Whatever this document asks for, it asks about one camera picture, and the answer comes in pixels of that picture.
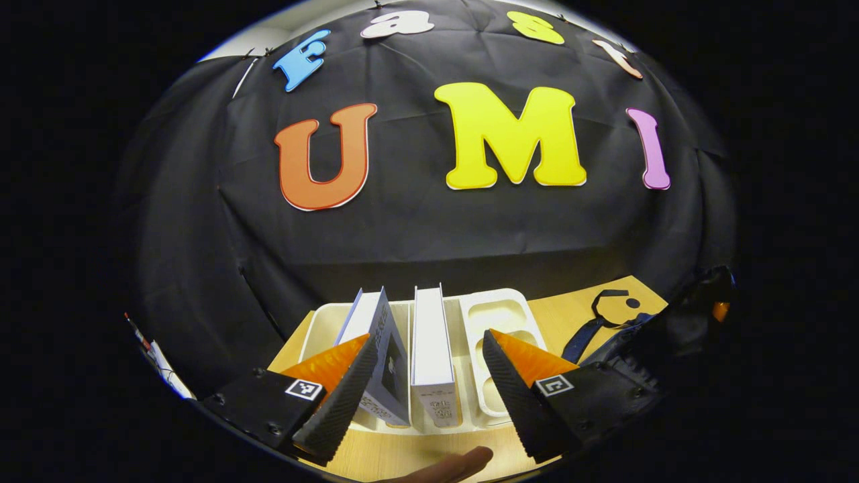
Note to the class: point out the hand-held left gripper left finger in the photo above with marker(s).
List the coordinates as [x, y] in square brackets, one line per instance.
[342, 409]

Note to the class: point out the plain white book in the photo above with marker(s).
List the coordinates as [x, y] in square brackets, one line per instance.
[433, 349]

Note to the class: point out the blue schoolbag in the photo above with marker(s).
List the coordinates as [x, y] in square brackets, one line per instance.
[590, 335]

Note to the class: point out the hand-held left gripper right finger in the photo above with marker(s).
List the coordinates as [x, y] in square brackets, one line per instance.
[517, 402]

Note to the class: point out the white side table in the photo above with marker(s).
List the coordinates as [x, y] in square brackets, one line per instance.
[171, 372]

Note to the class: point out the white plastic bookshelf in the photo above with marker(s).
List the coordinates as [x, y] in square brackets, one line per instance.
[496, 322]

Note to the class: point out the black backdrop cloth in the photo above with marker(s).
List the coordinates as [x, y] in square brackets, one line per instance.
[416, 235]

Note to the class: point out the grey-blue book with dark cover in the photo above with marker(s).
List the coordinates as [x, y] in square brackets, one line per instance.
[389, 362]

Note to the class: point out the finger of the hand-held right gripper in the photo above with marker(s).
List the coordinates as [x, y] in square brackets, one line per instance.
[698, 315]

